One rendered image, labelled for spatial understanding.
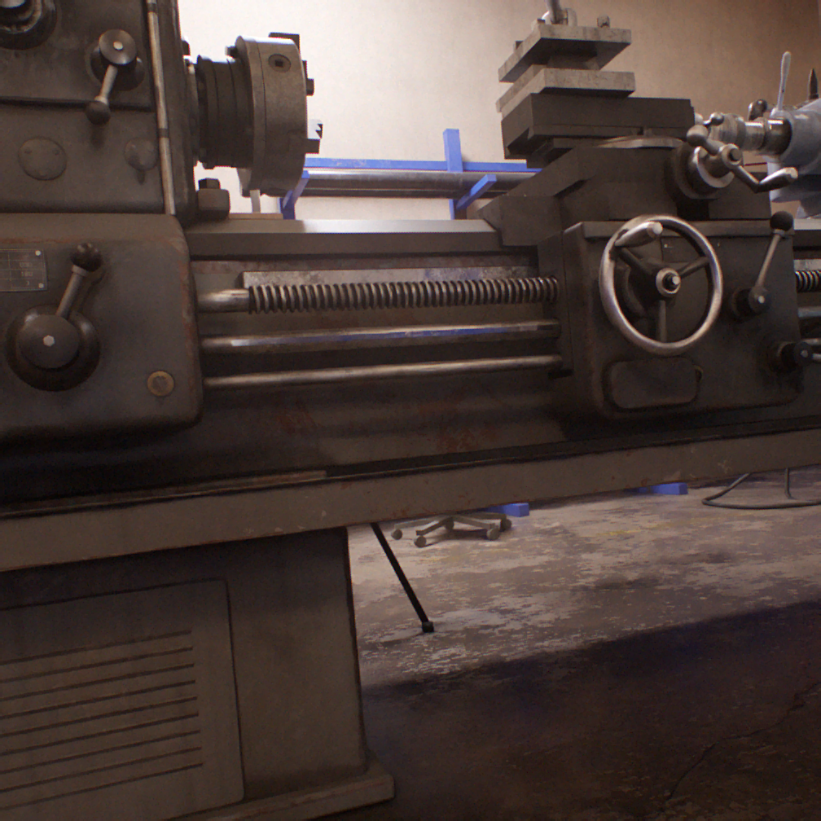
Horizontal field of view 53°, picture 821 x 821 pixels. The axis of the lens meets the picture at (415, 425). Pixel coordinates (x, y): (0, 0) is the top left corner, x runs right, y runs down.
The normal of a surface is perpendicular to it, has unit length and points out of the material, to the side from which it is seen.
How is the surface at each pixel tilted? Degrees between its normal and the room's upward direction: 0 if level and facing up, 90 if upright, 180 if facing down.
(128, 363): 90
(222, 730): 90
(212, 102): 100
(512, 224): 90
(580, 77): 90
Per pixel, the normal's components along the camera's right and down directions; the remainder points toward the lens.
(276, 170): 0.22, 0.89
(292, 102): 0.35, 0.16
